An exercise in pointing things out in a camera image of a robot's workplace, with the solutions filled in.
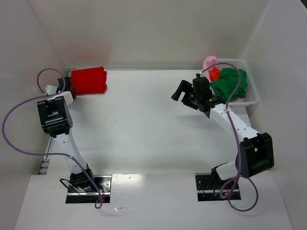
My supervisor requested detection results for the red t-shirt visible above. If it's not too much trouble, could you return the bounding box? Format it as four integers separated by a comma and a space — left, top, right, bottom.
71, 67, 107, 95

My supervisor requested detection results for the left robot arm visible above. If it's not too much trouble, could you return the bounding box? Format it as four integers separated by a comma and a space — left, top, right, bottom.
36, 77, 96, 192

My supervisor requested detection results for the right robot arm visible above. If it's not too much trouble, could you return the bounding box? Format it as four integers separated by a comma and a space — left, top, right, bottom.
171, 74, 274, 187

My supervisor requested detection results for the green t-shirt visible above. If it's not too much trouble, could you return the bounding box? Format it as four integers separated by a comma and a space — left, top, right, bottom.
210, 68, 248, 102

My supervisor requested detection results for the orange t-shirt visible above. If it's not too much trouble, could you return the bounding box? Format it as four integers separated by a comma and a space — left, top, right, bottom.
209, 67, 221, 82

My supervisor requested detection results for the pink t-shirt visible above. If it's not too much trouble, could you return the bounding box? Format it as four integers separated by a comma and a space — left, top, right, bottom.
202, 56, 218, 79

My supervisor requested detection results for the white plastic basket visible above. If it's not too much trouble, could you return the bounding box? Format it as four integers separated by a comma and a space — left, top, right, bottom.
205, 58, 259, 107

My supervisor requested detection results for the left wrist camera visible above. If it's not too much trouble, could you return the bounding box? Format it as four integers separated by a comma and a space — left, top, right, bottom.
45, 85, 58, 95

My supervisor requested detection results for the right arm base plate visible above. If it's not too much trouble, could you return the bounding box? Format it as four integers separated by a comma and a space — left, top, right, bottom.
195, 173, 241, 202

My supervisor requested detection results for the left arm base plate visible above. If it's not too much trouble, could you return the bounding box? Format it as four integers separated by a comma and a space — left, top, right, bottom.
62, 175, 112, 204

